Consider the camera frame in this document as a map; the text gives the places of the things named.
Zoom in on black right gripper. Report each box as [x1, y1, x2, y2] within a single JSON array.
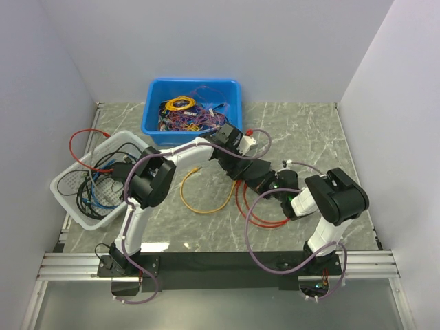
[[245, 170, 287, 203]]

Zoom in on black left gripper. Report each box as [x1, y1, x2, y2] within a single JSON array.
[[219, 142, 253, 181]]

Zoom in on yellow ethernet cable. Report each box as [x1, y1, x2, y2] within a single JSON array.
[[180, 167, 239, 215]]

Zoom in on red ethernet cable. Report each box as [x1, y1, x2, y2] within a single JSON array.
[[69, 128, 114, 173], [235, 181, 293, 228]]

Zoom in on blue ethernet cable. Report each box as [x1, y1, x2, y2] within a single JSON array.
[[82, 157, 128, 210]]

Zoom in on grey ethernet cable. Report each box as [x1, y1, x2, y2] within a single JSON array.
[[82, 147, 118, 204]]

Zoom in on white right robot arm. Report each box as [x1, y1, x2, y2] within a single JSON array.
[[245, 168, 370, 275]]

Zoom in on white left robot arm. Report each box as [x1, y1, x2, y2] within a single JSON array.
[[109, 124, 256, 276]]

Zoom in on blue plastic bin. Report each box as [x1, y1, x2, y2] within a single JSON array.
[[141, 78, 243, 146]]

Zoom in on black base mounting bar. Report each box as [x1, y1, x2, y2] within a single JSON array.
[[97, 251, 347, 296]]

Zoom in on black power adapter in basket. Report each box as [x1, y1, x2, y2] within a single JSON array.
[[111, 162, 134, 182]]

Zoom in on white perforated plastic basket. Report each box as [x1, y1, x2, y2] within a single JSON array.
[[50, 131, 148, 231]]

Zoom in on black network switch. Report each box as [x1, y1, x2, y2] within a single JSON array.
[[236, 159, 271, 180]]

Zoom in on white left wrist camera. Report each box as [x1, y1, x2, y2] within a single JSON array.
[[237, 135, 258, 155]]

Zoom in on tangled coloured wires in bin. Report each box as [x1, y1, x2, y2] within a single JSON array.
[[157, 85, 235, 133]]

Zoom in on black cable bundle in basket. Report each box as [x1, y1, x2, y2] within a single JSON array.
[[57, 142, 145, 221]]

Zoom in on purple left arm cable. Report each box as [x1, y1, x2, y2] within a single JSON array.
[[116, 129, 272, 305]]

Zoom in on aluminium frame rail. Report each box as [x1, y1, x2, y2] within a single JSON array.
[[21, 253, 138, 329]]

